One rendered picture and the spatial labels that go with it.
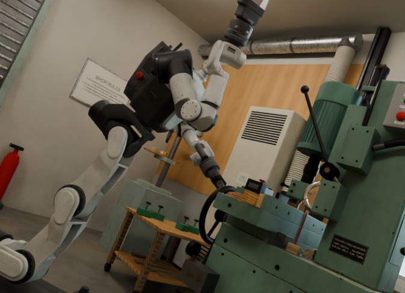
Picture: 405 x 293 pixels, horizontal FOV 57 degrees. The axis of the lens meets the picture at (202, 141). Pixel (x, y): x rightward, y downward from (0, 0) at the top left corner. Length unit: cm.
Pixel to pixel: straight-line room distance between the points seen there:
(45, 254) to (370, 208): 131
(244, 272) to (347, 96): 80
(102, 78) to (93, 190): 267
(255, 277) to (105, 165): 77
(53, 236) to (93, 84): 267
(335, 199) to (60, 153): 330
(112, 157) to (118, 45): 282
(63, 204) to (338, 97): 123
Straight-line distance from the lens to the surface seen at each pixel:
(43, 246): 180
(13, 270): 183
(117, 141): 165
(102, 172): 168
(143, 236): 374
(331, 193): 134
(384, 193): 139
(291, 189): 159
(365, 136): 138
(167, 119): 163
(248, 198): 128
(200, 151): 191
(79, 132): 422
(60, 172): 424
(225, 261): 147
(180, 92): 138
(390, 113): 142
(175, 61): 147
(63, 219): 170
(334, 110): 160
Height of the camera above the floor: 88
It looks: 7 degrees up
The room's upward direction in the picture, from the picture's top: 23 degrees clockwise
